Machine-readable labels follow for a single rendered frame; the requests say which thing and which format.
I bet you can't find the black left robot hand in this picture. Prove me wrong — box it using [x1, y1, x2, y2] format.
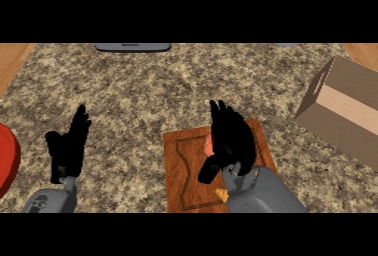
[45, 104, 93, 185]

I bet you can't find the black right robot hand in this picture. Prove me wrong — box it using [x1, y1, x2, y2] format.
[197, 99, 259, 185]

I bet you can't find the orange squash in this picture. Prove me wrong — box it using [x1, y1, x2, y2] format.
[204, 133, 231, 204]

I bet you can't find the brown wooden cutting board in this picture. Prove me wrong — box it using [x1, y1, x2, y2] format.
[163, 118, 278, 214]

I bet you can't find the brown cardboard box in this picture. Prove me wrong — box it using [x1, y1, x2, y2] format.
[293, 54, 378, 171]

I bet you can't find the red round object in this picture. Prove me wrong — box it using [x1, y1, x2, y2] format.
[0, 123, 23, 200]

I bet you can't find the grey flat appliance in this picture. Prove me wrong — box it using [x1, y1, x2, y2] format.
[93, 42, 173, 53]

